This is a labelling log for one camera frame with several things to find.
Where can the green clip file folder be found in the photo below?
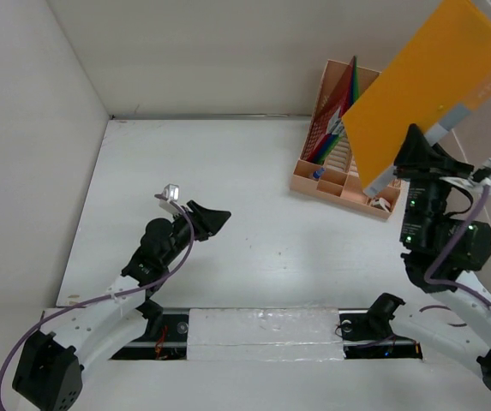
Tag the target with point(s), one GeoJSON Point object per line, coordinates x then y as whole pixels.
{"type": "Point", "coordinates": [356, 90]}

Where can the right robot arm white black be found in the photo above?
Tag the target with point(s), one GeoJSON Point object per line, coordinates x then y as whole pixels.
{"type": "Point", "coordinates": [446, 244]}

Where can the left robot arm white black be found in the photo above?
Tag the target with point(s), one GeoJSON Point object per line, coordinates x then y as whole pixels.
{"type": "Point", "coordinates": [61, 351]}

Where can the blue clip file folder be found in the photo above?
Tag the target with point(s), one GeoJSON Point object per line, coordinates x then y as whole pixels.
{"type": "Point", "coordinates": [352, 92]}

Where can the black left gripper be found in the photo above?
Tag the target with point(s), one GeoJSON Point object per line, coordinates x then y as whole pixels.
{"type": "Point", "coordinates": [206, 222]}

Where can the peach plastic file organizer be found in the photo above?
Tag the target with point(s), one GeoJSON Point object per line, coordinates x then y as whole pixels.
{"type": "Point", "coordinates": [340, 184]}

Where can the orange book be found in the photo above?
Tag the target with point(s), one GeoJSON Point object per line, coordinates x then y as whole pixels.
{"type": "Point", "coordinates": [441, 76]}

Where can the small blue-capped glue bottle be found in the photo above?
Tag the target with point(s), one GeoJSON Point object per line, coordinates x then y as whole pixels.
{"type": "Point", "coordinates": [317, 174]}

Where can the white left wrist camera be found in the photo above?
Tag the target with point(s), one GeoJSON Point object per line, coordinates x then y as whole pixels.
{"type": "Point", "coordinates": [171, 199]}

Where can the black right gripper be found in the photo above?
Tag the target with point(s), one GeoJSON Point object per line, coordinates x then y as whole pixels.
{"type": "Point", "coordinates": [417, 157]}

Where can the magenta clip file folder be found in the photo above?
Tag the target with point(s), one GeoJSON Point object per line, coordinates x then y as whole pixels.
{"type": "Point", "coordinates": [336, 97]}

